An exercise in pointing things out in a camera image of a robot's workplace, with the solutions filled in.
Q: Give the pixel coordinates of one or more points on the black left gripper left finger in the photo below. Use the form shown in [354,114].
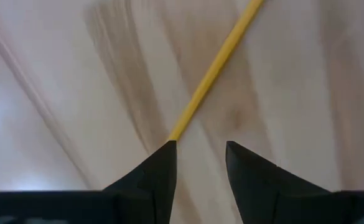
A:
[122,205]

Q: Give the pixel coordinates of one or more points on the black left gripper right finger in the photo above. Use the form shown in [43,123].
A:
[278,202]

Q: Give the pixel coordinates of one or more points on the yellow pencil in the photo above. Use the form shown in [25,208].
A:
[216,65]

